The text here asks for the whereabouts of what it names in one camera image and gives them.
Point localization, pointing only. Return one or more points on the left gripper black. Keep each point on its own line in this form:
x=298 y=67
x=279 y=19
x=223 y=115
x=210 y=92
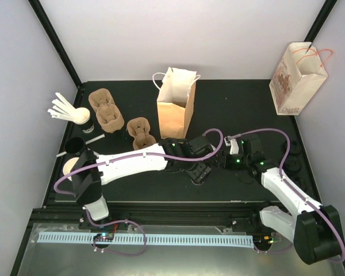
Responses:
x=199 y=174

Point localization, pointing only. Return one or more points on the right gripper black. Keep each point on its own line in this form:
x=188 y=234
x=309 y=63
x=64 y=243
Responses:
x=225 y=154

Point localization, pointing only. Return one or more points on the brown paper bag white handles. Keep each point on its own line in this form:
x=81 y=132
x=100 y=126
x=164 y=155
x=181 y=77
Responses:
x=175 y=101

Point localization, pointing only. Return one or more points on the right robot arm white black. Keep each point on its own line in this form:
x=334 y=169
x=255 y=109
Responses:
x=314 y=229

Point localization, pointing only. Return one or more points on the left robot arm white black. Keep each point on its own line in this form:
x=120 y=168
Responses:
x=169 y=155

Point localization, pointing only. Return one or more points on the white wrapped straw on table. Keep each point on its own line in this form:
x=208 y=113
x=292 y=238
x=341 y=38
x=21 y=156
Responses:
x=87 y=143

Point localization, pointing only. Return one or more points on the stacked brown pulp cup carriers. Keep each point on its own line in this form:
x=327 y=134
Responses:
x=107 y=113

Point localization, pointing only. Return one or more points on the white printed paper bag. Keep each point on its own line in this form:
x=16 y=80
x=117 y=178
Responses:
x=299 y=75

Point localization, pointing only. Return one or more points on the small green circuit board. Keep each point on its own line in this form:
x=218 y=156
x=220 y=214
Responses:
x=105 y=237

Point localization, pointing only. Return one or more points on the black paper cup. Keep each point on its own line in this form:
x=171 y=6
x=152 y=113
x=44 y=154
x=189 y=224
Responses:
x=75 y=146

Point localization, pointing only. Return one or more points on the paper cup holding stirrers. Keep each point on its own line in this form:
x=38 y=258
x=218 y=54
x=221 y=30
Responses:
x=83 y=120

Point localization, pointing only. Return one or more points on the bundle of white wrapped straws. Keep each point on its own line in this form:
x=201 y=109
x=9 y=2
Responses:
x=62 y=109

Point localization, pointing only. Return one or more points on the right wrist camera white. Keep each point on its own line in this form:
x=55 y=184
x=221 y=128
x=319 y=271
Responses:
x=234 y=144

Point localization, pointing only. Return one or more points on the black aluminium frame rail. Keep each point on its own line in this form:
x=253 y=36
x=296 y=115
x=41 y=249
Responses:
x=240 y=217

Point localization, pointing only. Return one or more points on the light blue cable duct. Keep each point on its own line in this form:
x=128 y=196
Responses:
x=149 y=239

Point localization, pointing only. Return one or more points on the right black corner post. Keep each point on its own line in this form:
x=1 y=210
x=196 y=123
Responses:
x=320 y=19

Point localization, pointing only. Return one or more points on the black corner post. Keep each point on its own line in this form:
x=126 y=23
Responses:
x=320 y=19
x=54 y=38

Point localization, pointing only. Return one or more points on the left black corner post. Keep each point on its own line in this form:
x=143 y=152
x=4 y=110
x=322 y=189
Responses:
x=54 y=38

